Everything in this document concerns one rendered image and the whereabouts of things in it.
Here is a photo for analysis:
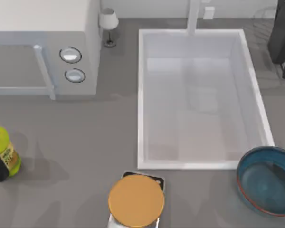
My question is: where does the white sink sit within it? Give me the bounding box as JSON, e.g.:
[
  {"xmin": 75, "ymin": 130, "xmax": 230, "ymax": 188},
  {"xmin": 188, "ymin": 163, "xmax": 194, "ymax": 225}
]
[{"xmin": 137, "ymin": 28, "xmax": 276, "ymax": 171}]

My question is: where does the black and white scale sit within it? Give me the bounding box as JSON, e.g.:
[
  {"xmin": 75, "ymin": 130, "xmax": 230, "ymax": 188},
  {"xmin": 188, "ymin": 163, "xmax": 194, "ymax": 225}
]
[{"xmin": 121, "ymin": 171, "xmax": 166, "ymax": 193}]

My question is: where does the small microwave knob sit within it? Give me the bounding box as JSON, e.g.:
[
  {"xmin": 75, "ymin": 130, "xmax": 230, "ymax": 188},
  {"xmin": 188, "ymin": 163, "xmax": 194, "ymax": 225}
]
[{"xmin": 64, "ymin": 68, "xmax": 86, "ymax": 83}]

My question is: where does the white jar with orange lid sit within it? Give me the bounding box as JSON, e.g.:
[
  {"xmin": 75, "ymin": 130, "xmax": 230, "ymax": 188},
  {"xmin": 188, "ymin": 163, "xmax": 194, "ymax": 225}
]
[{"xmin": 107, "ymin": 176, "xmax": 166, "ymax": 228}]

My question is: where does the large microwave knob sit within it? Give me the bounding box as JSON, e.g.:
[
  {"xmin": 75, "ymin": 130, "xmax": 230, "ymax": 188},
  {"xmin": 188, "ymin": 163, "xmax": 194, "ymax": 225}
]
[{"xmin": 59, "ymin": 46, "xmax": 83, "ymax": 64}]

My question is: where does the white table lamp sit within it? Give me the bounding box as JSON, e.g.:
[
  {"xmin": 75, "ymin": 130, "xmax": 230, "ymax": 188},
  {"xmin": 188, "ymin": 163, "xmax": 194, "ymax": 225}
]
[{"xmin": 99, "ymin": 8, "xmax": 120, "ymax": 48}]

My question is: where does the white tall tap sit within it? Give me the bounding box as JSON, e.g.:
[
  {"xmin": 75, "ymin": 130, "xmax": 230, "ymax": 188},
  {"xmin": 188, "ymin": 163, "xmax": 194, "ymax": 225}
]
[{"xmin": 186, "ymin": 0, "xmax": 200, "ymax": 36}]

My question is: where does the pale microwave oven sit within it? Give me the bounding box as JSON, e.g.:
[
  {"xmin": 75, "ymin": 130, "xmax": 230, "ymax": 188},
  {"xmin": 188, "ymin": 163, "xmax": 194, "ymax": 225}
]
[{"xmin": 0, "ymin": 0, "xmax": 102, "ymax": 100}]

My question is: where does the green bottle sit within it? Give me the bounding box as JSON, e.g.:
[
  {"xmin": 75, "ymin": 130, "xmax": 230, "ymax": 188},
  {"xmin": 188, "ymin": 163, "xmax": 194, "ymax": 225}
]
[{"xmin": 0, "ymin": 125, "xmax": 22, "ymax": 178}]

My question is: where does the blue bowl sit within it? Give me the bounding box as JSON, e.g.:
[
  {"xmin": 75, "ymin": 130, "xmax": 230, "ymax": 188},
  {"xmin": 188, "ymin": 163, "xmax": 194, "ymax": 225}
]
[{"xmin": 236, "ymin": 146, "xmax": 285, "ymax": 217}]

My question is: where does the microwave door handle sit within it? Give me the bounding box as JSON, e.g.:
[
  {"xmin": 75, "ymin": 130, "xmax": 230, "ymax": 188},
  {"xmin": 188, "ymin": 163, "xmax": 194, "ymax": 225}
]
[{"xmin": 33, "ymin": 44, "xmax": 56, "ymax": 100}]

